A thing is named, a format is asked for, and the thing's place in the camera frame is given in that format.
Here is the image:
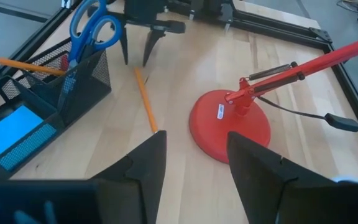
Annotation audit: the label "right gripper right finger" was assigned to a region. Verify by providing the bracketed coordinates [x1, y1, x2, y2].
[227, 131, 337, 224]

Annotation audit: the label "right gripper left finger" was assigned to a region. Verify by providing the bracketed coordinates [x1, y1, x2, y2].
[88, 130, 168, 224]

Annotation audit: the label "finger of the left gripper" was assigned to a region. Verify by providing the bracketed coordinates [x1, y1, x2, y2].
[142, 28, 167, 68]
[119, 27, 129, 66]

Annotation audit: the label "blue handled scissors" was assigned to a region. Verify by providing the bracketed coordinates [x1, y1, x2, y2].
[56, 0, 124, 112]

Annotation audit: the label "red eraser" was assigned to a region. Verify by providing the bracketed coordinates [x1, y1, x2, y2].
[59, 53, 71, 72]

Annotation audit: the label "black mesh desk organizer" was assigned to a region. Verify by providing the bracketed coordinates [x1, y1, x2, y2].
[0, 36, 112, 182]

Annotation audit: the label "orange pencil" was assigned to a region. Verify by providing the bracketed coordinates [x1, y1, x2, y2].
[0, 52, 66, 77]
[134, 67, 159, 134]

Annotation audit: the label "blue sticky note pad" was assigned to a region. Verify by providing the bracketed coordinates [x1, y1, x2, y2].
[0, 105, 58, 172]

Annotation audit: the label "red desk lamp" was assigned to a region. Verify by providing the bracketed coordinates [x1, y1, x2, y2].
[188, 32, 358, 165]

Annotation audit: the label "black lamp cable with switch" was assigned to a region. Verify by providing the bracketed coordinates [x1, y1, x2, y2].
[255, 95, 358, 138]

